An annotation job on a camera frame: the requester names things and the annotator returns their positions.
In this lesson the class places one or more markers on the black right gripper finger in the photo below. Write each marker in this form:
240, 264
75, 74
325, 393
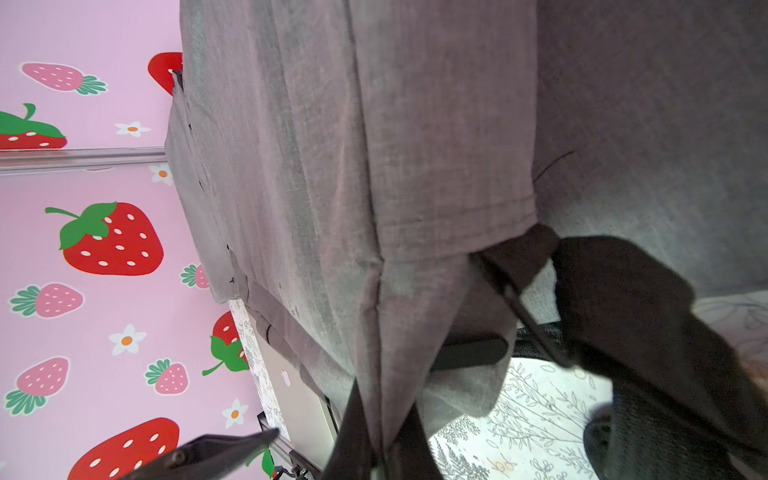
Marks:
209, 456

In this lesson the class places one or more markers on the dark grey laptop sleeve with handle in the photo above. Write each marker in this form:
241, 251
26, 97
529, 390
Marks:
652, 127

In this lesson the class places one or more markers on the silver laptop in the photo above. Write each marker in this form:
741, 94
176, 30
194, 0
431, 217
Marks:
303, 417

